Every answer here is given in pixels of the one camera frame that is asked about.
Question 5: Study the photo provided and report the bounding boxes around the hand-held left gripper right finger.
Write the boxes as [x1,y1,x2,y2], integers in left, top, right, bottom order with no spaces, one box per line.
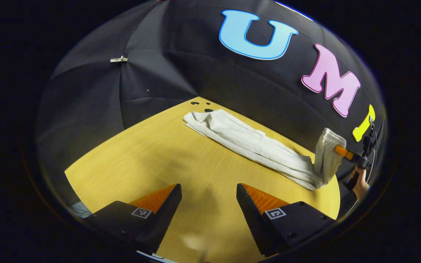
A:
[236,183,337,257]

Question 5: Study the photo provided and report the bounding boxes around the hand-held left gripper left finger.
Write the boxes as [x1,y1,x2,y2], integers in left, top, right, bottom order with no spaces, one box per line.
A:
[86,183,182,255]

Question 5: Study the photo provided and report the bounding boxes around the white jeans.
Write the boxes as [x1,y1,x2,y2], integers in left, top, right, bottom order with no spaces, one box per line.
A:
[183,109,347,191]

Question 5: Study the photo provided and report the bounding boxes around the black backdrop cloth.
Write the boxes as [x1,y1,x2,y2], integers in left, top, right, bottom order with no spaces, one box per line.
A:
[35,0,386,205]

